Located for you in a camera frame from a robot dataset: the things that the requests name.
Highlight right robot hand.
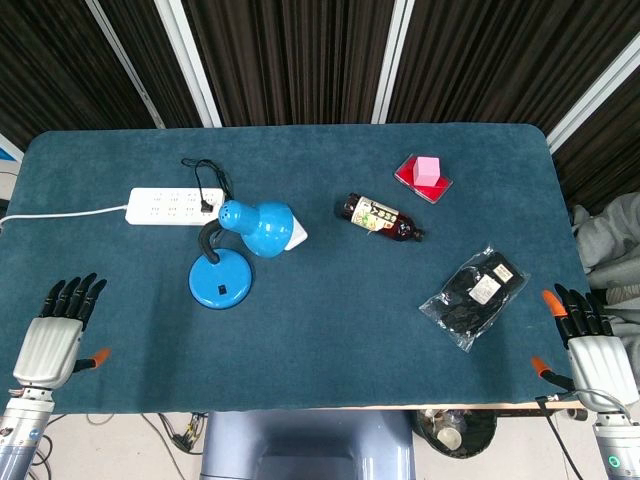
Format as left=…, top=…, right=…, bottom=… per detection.
left=530, top=283, right=640, bottom=407

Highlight thin white cable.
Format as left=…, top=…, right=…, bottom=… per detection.
left=0, top=203, right=129, bottom=225

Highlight black waste bin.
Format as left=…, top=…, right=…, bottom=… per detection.
left=413, top=408, right=499, bottom=461

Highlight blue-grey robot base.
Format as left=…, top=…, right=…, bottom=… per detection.
left=199, top=409, right=417, bottom=480

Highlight blue table mat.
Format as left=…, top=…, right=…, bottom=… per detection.
left=0, top=122, right=591, bottom=415

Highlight black cable with plug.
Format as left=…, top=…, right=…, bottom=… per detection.
left=180, top=158, right=234, bottom=213

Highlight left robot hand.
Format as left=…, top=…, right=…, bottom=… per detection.
left=12, top=272, right=112, bottom=390

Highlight grey cloth pile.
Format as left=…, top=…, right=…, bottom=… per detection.
left=571, top=192, right=640, bottom=346

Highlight pink cube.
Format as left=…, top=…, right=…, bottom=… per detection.
left=411, top=156, right=440, bottom=187

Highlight bagged black gloves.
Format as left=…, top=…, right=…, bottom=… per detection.
left=418, top=244, right=531, bottom=354

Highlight blue desk lamp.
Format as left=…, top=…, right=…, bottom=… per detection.
left=188, top=200, right=309, bottom=309

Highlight red square tray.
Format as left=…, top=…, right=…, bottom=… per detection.
left=393, top=153, right=454, bottom=205

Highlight black floor cables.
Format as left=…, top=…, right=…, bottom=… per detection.
left=29, top=411, right=209, bottom=480

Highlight white power strip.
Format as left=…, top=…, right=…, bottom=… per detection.
left=124, top=187, right=226, bottom=226

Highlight dark brown drink bottle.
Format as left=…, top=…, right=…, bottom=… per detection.
left=334, top=192, right=425, bottom=243

